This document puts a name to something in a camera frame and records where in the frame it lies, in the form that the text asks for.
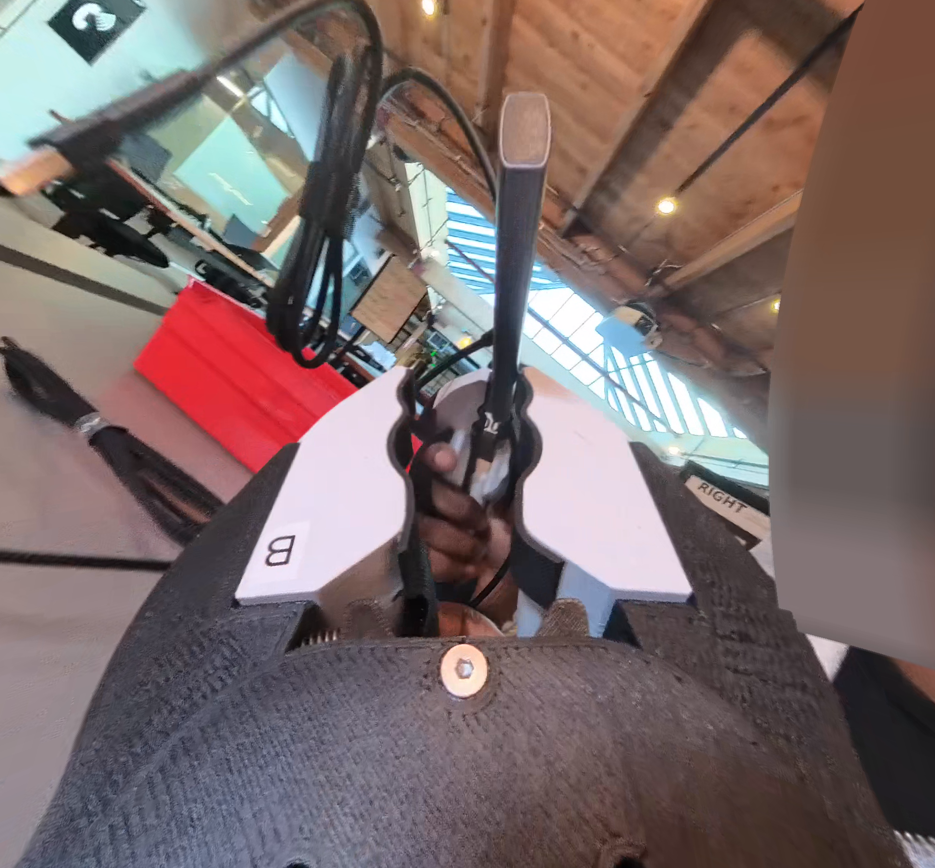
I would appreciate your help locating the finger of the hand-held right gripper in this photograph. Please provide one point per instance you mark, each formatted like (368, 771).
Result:
(456, 404)

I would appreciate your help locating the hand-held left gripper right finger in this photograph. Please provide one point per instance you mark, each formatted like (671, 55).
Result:
(606, 510)

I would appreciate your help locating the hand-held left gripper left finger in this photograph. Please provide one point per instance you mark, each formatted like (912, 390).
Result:
(329, 503)

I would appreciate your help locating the dark grey usb hub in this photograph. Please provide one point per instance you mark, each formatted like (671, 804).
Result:
(515, 261)

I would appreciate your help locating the red plastic bin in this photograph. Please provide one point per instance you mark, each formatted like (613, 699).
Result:
(219, 371)

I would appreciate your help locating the person's right hand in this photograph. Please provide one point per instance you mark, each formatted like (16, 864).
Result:
(460, 539)

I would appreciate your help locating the person's left hand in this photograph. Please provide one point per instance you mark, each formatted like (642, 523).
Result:
(467, 623)

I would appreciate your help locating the black white marker sign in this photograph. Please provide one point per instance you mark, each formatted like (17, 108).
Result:
(723, 503)

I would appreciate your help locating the whiteboard with writing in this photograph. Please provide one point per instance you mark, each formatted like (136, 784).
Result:
(387, 298)

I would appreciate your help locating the white ceiling-mounted device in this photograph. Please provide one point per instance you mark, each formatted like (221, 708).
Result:
(628, 327)

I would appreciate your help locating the black office chair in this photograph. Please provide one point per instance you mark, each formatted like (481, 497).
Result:
(109, 232)
(239, 231)

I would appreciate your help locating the long wooden office desk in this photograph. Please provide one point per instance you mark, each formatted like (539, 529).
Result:
(182, 218)

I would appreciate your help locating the person's black shirt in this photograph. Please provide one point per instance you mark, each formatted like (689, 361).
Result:
(891, 736)

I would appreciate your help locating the black phone sign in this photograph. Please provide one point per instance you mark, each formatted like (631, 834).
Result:
(95, 13)

